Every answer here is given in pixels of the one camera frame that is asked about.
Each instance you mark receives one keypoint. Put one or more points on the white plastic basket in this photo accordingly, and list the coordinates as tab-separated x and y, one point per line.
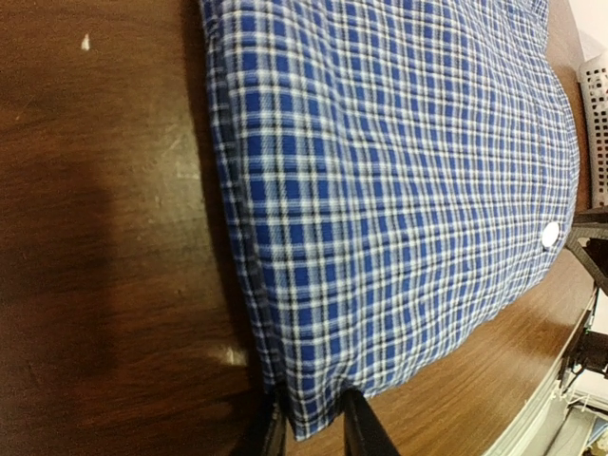
593	88

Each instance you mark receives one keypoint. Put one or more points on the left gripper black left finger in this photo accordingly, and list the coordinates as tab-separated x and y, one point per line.
266	434

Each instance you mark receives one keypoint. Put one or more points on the blue small-check long sleeve shirt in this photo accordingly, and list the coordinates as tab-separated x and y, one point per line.
394	173

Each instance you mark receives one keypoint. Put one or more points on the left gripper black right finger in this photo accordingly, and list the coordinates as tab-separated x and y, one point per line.
363	433

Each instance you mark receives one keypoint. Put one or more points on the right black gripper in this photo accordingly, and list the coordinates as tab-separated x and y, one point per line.
587	241

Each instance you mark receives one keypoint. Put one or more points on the front aluminium rail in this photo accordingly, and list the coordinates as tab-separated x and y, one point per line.
559	417

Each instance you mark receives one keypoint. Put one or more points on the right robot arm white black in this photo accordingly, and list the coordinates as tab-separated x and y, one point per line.
587	351

